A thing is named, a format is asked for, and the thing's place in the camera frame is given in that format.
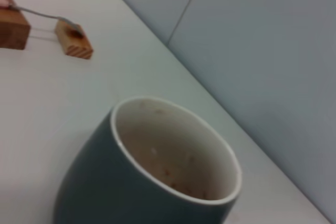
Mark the grey ceramic mug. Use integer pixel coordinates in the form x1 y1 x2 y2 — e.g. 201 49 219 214
52 97 243 224

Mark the light flat wooden block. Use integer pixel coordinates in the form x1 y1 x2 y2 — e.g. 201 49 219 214
54 20 94 60

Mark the pink handled metal spoon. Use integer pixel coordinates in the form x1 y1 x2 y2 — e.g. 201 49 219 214
0 0 85 38

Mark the brown arched wooden block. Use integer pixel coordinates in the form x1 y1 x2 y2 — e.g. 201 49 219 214
0 7 32 50

